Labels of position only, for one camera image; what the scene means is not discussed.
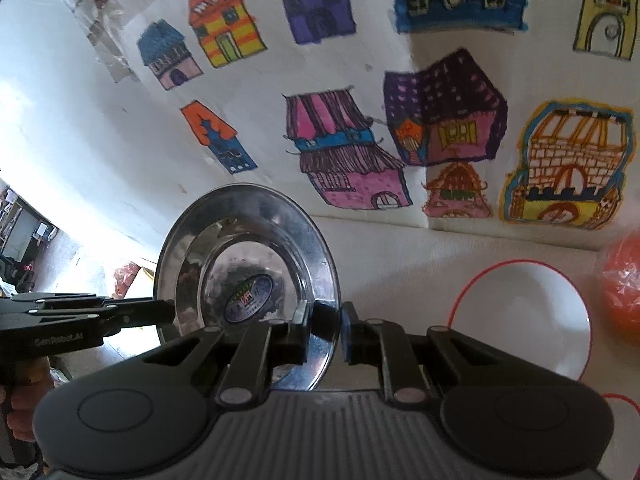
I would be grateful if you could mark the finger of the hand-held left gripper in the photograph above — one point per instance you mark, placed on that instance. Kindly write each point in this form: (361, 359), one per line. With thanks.
(142, 321)
(140, 305)

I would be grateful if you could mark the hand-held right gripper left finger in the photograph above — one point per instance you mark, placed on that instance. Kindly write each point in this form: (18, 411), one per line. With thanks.
(299, 327)

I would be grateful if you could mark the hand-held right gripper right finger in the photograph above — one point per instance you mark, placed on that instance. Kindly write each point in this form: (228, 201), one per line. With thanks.
(350, 337)

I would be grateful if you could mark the white bowl with red rim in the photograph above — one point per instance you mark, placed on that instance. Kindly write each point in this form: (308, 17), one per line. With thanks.
(525, 310)

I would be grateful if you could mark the person's left hand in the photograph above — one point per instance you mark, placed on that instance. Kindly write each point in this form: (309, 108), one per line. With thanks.
(27, 412)

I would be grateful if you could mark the pink plastic bag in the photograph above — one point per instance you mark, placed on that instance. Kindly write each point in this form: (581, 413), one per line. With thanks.
(131, 282)

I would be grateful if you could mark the white tablecloth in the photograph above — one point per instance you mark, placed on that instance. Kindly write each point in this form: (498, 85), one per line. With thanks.
(400, 270)

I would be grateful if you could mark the cluttered shelf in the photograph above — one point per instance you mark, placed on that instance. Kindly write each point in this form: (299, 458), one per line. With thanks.
(25, 240)

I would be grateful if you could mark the house drawing paper sheet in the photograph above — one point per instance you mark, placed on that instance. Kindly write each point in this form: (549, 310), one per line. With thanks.
(310, 65)

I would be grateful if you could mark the clear tape strip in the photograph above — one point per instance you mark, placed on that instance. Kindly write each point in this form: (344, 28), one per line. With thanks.
(107, 35)

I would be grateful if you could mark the orange ball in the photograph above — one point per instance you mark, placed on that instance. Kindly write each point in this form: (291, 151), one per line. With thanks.
(622, 290)

